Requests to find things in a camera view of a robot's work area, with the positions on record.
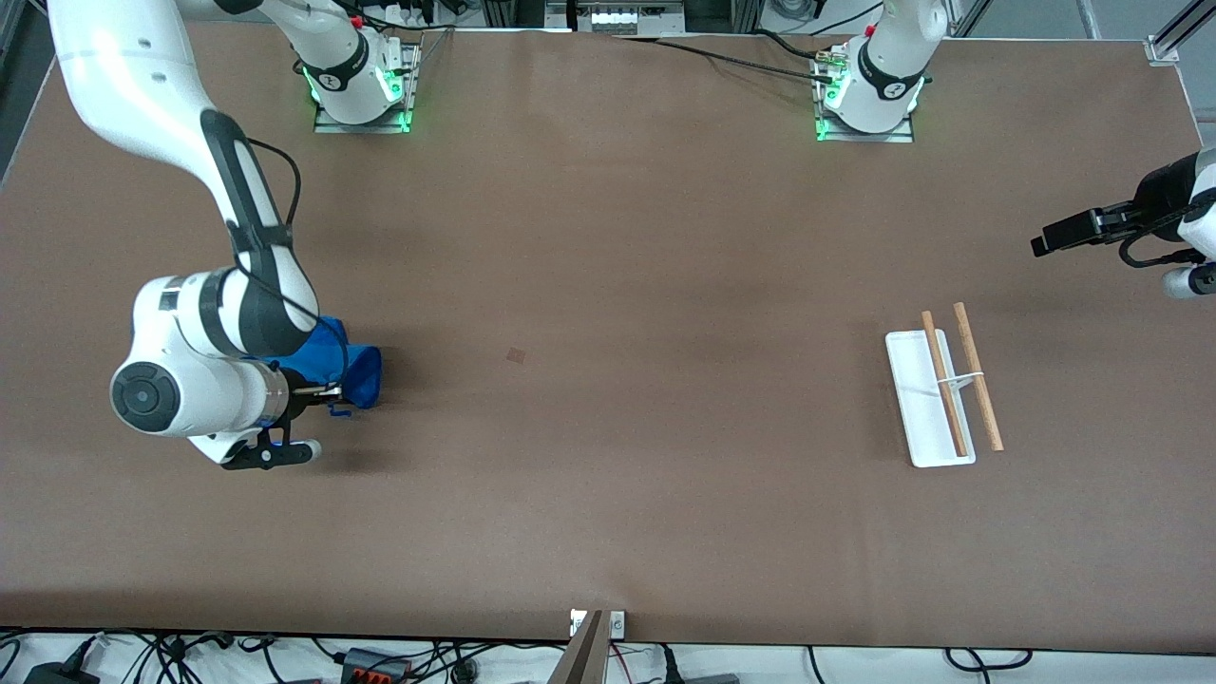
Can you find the aluminium frame strut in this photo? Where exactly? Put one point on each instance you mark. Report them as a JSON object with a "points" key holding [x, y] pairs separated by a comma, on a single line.
{"points": [[1192, 19]]}

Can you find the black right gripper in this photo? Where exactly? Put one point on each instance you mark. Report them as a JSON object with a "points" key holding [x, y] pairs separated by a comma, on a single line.
{"points": [[298, 397]]}

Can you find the wooden rack rod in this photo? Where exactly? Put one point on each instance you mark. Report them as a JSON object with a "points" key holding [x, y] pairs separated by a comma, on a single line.
{"points": [[943, 380], [978, 380]]}

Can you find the aluminium corner bracket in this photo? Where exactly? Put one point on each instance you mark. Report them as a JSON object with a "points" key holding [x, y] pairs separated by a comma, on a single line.
{"points": [[1161, 52]]}

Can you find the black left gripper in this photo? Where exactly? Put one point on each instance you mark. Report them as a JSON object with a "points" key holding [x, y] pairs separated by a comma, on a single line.
{"points": [[1158, 199]]}

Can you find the white table edge bracket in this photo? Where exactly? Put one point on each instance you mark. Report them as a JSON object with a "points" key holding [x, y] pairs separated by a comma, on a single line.
{"points": [[617, 624]]}

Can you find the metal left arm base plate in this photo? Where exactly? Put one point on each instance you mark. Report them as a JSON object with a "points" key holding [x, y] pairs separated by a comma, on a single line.
{"points": [[855, 137]]}

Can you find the power box with orange parts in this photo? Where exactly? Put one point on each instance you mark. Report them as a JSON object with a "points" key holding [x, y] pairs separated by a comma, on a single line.
{"points": [[375, 667]]}

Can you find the white power strip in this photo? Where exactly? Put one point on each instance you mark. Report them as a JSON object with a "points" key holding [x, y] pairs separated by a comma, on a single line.
{"points": [[627, 19]]}

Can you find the dark grey box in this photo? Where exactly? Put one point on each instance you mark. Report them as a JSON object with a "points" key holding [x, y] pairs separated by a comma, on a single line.
{"points": [[708, 679]]}

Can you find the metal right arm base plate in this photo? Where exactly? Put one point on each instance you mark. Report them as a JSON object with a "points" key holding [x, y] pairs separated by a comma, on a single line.
{"points": [[380, 126]]}

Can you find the blue towel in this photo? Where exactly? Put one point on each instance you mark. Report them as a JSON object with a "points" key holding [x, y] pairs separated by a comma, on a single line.
{"points": [[361, 370]]}

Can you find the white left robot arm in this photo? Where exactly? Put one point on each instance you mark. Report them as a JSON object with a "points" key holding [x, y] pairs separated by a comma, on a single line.
{"points": [[888, 66]]}

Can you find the brown wooden post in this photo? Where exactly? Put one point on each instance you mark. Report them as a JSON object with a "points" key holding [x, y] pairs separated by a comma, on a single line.
{"points": [[581, 660]]}

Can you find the black power adapter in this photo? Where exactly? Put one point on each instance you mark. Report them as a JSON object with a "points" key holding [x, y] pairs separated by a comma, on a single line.
{"points": [[57, 674]]}

